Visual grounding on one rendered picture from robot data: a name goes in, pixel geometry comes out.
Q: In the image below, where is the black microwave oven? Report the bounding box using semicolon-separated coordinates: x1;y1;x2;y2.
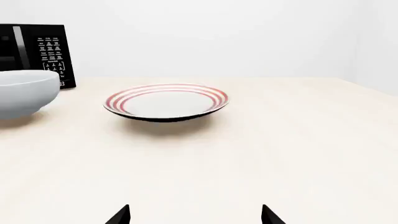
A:
0;23;77;90

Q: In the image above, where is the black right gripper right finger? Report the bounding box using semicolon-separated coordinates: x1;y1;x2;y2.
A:
261;203;287;224

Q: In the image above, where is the white bowl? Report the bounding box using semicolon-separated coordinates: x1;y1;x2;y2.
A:
0;69;61;120

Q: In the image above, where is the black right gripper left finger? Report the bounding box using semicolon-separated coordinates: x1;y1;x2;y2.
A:
104;203;131;224

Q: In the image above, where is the white plate with red rings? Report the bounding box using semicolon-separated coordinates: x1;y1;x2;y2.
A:
103;83;230;123

